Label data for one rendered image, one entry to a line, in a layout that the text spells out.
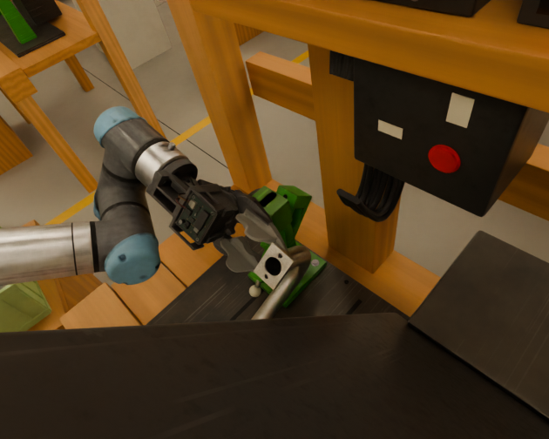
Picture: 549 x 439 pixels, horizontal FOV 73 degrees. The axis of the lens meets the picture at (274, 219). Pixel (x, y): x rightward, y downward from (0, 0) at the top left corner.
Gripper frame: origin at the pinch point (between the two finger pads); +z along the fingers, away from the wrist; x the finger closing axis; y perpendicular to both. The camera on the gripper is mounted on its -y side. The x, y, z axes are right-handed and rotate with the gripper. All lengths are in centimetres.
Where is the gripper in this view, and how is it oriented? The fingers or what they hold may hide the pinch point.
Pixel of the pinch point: (277, 260)
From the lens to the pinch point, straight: 53.0
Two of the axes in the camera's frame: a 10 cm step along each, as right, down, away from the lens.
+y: -4.5, 1.4, -8.8
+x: 5.1, -7.7, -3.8
